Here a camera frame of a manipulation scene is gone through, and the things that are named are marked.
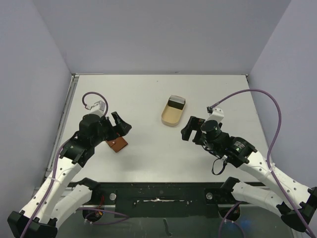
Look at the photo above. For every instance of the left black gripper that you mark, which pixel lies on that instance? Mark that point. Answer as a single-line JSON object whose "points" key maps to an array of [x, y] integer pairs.
{"points": [[122, 127]]}

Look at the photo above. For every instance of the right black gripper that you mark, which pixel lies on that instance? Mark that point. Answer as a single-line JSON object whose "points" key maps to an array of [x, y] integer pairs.
{"points": [[197, 134]]}

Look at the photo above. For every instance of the brown leather card holder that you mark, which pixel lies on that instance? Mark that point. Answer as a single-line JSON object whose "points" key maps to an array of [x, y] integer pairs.
{"points": [[118, 144]]}

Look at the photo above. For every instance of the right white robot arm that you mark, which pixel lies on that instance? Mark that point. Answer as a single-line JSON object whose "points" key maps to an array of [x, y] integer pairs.
{"points": [[293, 202]]}

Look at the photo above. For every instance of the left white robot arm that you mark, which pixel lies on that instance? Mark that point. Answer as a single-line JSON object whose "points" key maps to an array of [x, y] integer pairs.
{"points": [[47, 210]]}

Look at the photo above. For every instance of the tan oval cardboard tray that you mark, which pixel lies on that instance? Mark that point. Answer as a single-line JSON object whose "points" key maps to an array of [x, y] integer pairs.
{"points": [[171, 116]]}

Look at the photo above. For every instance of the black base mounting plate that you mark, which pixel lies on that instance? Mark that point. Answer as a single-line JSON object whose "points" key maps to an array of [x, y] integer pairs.
{"points": [[163, 200]]}

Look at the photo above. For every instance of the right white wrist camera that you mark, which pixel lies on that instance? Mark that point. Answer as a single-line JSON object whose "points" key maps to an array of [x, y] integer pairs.
{"points": [[215, 114]]}

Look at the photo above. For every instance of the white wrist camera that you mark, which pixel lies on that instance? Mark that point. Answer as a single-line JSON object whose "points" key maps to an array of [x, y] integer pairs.
{"points": [[215, 114], [98, 108]]}

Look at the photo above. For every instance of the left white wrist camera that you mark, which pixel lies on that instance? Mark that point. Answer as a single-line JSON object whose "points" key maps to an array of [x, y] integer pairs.
{"points": [[98, 108]]}

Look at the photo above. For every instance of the aluminium rail left edge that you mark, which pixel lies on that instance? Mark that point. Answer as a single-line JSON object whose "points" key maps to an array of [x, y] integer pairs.
{"points": [[62, 122]]}

